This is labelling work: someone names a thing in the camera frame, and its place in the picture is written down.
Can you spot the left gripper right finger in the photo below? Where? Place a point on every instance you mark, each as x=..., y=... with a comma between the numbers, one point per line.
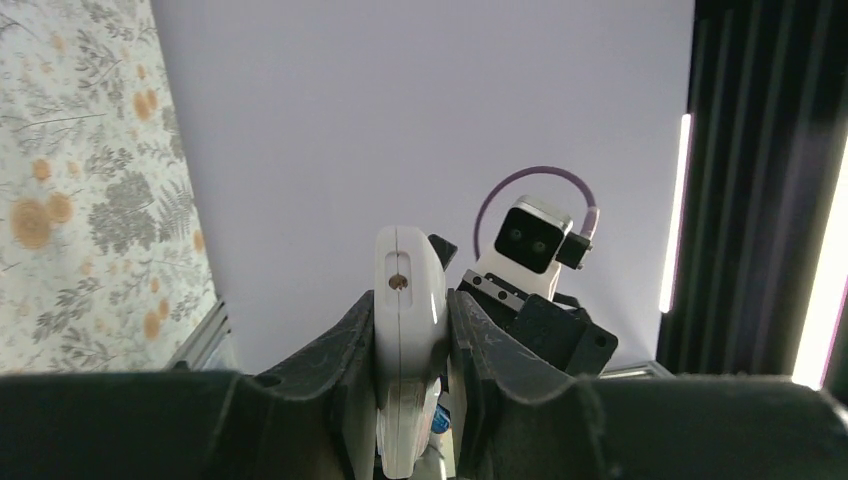
x=517, y=417

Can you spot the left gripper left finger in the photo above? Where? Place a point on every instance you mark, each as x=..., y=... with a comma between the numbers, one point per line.
x=312, y=416

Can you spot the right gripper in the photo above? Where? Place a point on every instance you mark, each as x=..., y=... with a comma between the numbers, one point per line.
x=559, y=331

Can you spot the white AC remote control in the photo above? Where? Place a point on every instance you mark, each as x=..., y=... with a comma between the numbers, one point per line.
x=411, y=337

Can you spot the floral table mat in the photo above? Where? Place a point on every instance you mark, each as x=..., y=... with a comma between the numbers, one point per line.
x=103, y=259

